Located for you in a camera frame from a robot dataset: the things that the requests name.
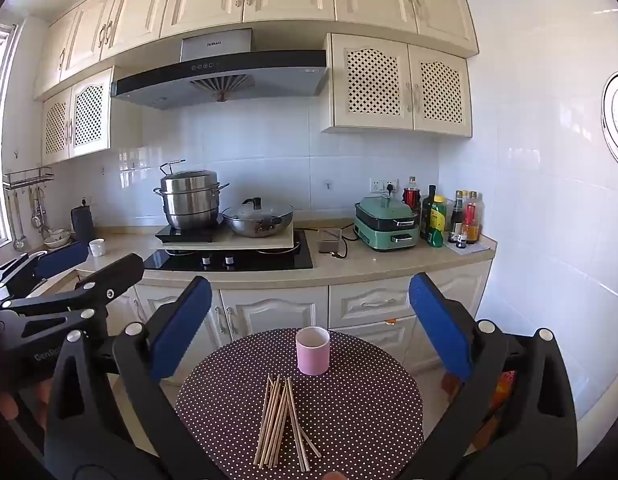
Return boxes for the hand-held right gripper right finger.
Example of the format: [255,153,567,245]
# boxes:
[389,272,580,480]

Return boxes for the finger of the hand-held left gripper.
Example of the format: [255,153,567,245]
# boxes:
[0,241,90,301]
[1,253,146,341]

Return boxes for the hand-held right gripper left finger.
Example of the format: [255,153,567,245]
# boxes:
[45,275,230,480]

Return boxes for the pink cup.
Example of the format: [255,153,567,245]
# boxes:
[295,326,331,377]

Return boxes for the pile of wooden chopsticks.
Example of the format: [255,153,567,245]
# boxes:
[254,373,322,472]

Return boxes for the hanging metal utensils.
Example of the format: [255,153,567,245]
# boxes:
[31,187,52,236]

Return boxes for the person's left hand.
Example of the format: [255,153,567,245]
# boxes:
[0,380,47,423]

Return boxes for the stacked white bowls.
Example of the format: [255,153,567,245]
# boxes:
[43,228,72,251]

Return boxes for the black kettle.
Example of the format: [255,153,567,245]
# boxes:
[70,199,96,243]

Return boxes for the hanging metal ladle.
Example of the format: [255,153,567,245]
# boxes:
[11,190,27,251]

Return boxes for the black induction cooker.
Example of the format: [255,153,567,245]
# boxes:
[155,220,224,245]

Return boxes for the beige kitchen countertop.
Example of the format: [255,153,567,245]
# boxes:
[0,220,498,291]

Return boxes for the orange bag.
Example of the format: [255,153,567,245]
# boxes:
[469,370,517,456]

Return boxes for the white paper sheet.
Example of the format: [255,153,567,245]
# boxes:
[449,241,491,256]

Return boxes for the stainless steel steamer pot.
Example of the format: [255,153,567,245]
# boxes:
[154,159,230,231]

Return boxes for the brown polka dot tablecloth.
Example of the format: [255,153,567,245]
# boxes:
[175,327,424,480]

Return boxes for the white stone board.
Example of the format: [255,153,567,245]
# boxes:
[161,230,296,256]

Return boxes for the yellow green bottle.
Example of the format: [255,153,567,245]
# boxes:
[429,195,448,248]

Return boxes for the black glass gas stove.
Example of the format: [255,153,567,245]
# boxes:
[142,230,314,272]

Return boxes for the dark soy sauce bottle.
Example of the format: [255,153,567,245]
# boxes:
[449,190,464,243]

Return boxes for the red sauce bottle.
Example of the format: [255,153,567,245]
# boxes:
[464,191,482,245]

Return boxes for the dark green oil bottle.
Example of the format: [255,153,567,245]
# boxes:
[420,185,438,242]

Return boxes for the green electric cooker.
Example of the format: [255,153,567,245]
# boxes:
[353,195,420,252]

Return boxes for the steel wok with glass lid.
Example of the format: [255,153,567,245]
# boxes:
[221,197,294,238]

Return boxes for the red label dark bottle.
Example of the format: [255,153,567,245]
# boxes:
[403,176,422,221]

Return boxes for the small grey box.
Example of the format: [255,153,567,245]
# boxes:
[316,228,343,256]

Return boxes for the narrow cream lattice door cabinet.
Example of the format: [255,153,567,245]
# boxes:
[41,66,114,166]

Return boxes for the grey range hood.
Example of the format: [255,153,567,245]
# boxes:
[110,28,330,111]

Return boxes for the wide cream lattice door cabinet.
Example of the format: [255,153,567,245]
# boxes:
[320,32,474,137]

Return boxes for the metal wall rack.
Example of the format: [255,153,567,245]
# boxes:
[3,166,54,192]

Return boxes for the round wall vent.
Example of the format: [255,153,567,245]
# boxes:
[601,71,618,171]

